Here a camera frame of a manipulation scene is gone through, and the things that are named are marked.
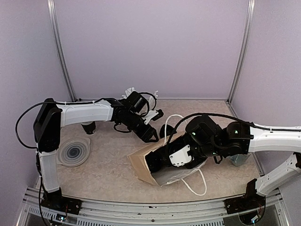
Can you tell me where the aluminium front rail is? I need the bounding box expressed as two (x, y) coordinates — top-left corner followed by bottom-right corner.
(16, 187), (290, 226)

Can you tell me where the brown paper takeout bag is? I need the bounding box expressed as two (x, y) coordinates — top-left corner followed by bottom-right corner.
(127, 114), (207, 196)

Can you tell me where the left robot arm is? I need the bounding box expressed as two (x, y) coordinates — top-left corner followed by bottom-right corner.
(33, 92), (162, 210)

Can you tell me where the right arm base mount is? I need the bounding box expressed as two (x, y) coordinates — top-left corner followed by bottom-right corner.
(224, 179), (266, 214)

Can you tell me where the stack of paper cups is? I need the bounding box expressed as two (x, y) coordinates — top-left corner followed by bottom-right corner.
(81, 121), (96, 135)

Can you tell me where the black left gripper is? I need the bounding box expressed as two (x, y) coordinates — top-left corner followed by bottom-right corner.
(121, 111), (159, 143)

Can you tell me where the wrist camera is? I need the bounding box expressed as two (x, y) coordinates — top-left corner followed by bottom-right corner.
(125, 91), (164, 125)
(168, 115), (224, 169)

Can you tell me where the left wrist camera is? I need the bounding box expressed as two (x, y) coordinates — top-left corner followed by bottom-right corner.
(125, 91), (164, 125)

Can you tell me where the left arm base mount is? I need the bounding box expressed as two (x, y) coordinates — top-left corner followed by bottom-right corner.
(41, 188), (82, 215)

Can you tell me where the light blue ceramic mug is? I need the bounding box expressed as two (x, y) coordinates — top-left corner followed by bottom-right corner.
(230, 154), (250, 167)

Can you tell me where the stack of black lids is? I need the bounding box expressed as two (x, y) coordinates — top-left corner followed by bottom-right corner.
(159, 124), (174, 139)

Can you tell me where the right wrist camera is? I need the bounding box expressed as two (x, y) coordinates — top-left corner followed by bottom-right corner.
(168, 115), (224, 169)

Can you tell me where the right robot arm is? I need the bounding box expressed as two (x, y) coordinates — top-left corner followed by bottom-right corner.
(185, 115), (301, 209)

